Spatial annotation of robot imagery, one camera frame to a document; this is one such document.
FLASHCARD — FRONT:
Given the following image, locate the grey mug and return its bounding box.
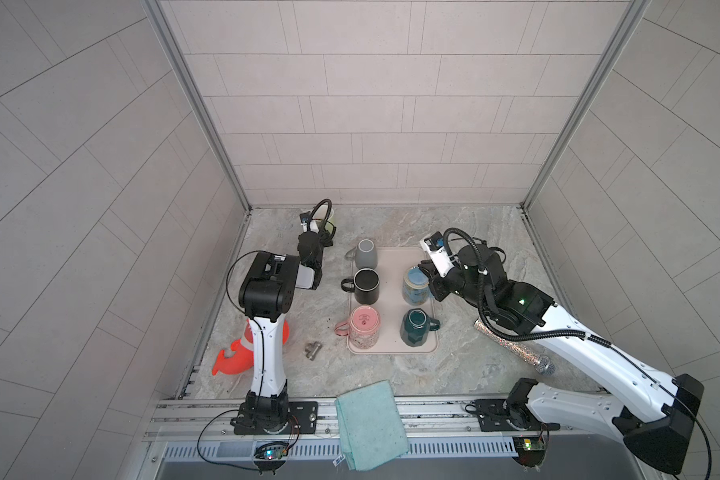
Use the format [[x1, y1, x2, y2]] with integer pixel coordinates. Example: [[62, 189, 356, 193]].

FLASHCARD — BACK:
[[345, 238, 378, 270]]

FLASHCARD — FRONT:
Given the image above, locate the light green mug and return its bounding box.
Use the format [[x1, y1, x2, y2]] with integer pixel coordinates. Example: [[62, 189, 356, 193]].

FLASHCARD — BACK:
[[314, 204, 335, 236]]

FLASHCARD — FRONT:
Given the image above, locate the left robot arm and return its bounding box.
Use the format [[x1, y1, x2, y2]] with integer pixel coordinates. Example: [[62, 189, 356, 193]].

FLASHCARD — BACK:
[[231, 231, 324, 435]]

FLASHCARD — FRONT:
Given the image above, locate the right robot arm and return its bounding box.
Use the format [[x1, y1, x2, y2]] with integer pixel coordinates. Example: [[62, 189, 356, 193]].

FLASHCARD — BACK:
[[419, 229, 704, 476]]

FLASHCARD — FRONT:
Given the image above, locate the blue butterfly mug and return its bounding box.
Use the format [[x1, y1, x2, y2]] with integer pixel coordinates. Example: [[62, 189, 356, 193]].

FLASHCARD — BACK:
[[402, 266, 431, 306]]

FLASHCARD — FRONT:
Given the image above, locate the black mug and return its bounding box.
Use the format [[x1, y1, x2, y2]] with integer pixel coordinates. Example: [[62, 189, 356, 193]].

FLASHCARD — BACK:
[[341, 268, 380, 305]]

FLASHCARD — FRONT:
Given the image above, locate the dark green mug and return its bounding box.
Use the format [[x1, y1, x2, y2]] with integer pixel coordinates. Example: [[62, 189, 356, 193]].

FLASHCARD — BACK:
[[400, 308, 441, 347]]

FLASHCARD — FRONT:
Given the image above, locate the pink mug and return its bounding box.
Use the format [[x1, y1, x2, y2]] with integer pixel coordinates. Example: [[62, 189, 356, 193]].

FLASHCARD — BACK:
[[334, 305, 381, 350]]

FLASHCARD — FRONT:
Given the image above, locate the beige tray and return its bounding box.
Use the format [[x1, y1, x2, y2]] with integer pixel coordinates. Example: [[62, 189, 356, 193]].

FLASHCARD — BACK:
[[346, 246, 439, 355]]

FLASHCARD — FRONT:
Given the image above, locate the metal pipe fitting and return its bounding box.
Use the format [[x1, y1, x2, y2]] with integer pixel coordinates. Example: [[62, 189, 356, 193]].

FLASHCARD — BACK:
[[305, 341, 323, 361]]

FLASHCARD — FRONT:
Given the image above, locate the glitter tube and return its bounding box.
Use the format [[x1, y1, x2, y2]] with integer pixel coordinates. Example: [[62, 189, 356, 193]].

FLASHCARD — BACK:
[[474, 319, 555, 376]]

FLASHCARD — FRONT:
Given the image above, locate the red shark toy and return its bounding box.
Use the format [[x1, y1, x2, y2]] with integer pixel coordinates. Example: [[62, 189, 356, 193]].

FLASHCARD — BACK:
[[211, 321, 272, 375]]

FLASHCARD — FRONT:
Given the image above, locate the right circuit board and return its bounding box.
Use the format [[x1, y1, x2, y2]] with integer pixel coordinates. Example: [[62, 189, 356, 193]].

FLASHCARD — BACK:
[[512, 437, 547, 468]]

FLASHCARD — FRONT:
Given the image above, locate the circuit board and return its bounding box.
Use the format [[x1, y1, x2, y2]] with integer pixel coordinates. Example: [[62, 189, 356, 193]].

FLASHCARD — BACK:
[[512, 437, 547, 468], [254, 441, 289, 461]]

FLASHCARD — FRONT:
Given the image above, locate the teal cloth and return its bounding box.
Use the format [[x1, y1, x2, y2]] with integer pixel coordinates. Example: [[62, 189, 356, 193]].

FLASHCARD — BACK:
[[335, 381, 409, 471]]

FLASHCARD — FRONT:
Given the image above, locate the left circuit board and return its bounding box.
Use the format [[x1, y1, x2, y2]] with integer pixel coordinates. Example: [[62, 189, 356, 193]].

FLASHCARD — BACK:
[[254, 441, 289, 461]]

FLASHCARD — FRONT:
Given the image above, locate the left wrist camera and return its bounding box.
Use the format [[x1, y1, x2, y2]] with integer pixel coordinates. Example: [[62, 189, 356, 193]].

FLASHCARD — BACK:
[[299, 212, 320, 233]]

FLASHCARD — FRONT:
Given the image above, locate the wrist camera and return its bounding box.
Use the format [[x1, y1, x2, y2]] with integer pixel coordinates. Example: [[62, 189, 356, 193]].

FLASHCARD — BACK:
[[419, 231, 454, 278], [299, 212, 320, 233]]

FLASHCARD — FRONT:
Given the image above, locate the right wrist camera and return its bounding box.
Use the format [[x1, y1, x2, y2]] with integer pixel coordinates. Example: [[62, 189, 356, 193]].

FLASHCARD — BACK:
[[419, 231, 454, 278]]

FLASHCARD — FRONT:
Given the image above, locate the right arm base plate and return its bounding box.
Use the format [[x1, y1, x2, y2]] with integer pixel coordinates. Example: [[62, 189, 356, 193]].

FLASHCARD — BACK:
[[464, 398, 560, 432]]

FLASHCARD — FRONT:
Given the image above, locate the aluminium rail frame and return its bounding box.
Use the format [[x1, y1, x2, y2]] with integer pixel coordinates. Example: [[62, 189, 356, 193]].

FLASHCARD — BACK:
[[127, 395, 663, 479]]

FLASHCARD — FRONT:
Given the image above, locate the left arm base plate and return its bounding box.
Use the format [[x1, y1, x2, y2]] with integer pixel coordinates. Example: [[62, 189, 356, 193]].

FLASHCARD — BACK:
[[230, 401, 319, 435]]

